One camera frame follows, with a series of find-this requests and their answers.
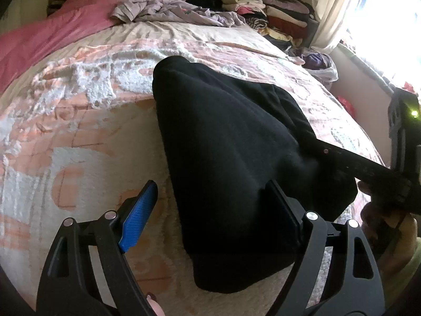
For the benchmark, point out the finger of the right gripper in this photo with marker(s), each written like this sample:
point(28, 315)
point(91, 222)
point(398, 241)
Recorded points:
point(358, 167)

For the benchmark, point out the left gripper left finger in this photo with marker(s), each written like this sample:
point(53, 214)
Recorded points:
point(68, 285)

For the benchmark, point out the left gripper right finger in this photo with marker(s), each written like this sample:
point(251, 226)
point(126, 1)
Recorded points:
point(334, 273)

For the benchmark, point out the black IKISS sweater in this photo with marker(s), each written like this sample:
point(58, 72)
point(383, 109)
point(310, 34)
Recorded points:
point(224, 140)

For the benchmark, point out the white plastic bag with clothes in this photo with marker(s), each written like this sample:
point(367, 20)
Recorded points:
point(318, 65)

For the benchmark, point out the stack of folded clothes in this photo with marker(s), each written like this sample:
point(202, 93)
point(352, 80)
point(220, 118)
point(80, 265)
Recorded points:
point(292, 22)

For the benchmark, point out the right hand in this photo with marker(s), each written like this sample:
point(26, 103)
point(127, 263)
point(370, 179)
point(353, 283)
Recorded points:
point(392, 235)

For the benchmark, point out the left hand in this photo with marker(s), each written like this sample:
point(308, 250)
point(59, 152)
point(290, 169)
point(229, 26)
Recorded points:
point(154, 305)

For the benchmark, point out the red plastic bag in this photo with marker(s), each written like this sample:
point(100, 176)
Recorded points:
point(347, 106)

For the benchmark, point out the cream curtain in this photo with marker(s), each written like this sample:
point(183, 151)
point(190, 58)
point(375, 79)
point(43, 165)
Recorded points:
point(334, 17)

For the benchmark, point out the pink floral bedspread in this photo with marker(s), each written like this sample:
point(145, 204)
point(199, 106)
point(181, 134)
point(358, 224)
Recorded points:
point(79, 135)

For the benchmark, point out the lilac crumpled garment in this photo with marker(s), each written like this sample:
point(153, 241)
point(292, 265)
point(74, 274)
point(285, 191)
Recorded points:
point(180, 11)

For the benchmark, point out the pink quilt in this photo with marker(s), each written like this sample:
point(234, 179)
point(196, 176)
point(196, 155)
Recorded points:
point(29, 44)

